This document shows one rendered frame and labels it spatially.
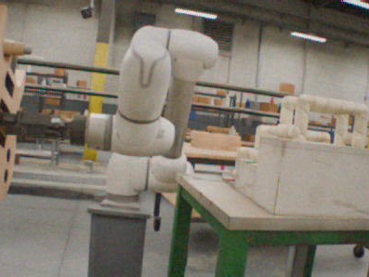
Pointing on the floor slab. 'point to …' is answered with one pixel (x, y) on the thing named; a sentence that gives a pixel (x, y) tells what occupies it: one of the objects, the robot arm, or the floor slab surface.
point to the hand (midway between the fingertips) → (4, 124)
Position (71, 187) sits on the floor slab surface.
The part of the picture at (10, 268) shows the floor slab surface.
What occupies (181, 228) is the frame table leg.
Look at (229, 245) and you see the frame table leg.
